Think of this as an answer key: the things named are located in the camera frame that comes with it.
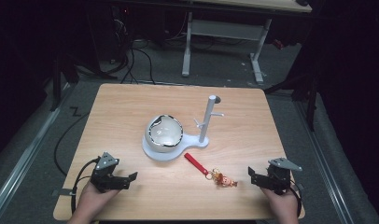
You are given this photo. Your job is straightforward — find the red strap keychain with figure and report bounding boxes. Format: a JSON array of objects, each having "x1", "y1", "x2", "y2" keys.
[{"x1": 183, "y1": 152, "x2": 239, "y2": 189}]

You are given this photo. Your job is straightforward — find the person's right hand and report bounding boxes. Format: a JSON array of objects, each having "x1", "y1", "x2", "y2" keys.
[{"x1": 260, "y1": 188, "x2": 300, "y2": 219}]

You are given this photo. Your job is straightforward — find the white key stand with pegs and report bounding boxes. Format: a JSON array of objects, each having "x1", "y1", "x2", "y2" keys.
[{"x1": 142, "y1": 94, "x2": 225, "y2": 162}]

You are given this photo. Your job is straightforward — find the black metal stand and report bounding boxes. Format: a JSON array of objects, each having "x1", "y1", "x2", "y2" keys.
[
  {"x1": 263, "y1": 59, "x2": 320, "y2": 133},
  {"x1": 49, "y1": 52, "x2": 81, "y2": 112}
]

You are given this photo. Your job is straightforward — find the white metal frame desk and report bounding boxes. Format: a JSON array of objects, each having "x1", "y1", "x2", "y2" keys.
[{"x1": 181, "y1": 0, "x2": 313, "y2": 86}]

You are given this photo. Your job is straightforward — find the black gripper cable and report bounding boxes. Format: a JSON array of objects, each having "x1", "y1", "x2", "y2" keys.
[
  {"x1": 70, "y1": 157, "x2": 101, "y2": 216},
  {"x1": 288, "y1": 178, "x2": 304, "y2": 218}
]

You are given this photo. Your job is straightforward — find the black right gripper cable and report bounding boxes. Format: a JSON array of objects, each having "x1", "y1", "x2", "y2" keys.
[{"x1": 288, "y1": 178, "x2": 304, "y2": 218}]

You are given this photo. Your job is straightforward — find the white bowl with dark rim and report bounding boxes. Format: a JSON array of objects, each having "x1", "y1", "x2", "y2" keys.
[{"x1": 144, "y1": 114, "x2": 184, "y2": 153}]

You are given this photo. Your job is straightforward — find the black floor cable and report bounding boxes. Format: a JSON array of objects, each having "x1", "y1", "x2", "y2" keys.
[{"x1": 53, "y1": 111, "x2": 91, "y2": 177}]

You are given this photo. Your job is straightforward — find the bundle of black cables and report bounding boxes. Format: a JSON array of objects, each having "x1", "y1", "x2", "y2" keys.
[{"x1": 107, "y1": 6, "x2": 157, "y2": 86}]

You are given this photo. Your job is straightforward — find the aluminium floor rail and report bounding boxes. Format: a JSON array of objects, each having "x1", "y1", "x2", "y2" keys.
[
  {"x1": 293, "y1": 98, "x2": 356, "y2": 224},
  {"x1": 0, "y1": 83, "x2": 74, "y2": 217}
]

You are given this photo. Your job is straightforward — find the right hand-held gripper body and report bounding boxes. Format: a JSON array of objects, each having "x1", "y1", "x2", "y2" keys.
[{"x1": 266, "y1": 157, "x2": 303, "y2": 196}]

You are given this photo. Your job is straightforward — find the person's left hand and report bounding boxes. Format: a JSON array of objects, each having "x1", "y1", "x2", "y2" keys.
[{"x1": 73, "y1": 181, "x2": 120, "y2": 220}]

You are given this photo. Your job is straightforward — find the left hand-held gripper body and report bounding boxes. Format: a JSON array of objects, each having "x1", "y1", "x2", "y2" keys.
[{"x1": 90, "y1": 151, "x2": 120, "y2": 192}]

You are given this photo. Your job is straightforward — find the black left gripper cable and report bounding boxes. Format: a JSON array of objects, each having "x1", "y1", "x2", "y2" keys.
[{"x1": 70, "y1": 157, "x2": 101, "y2": 216}]

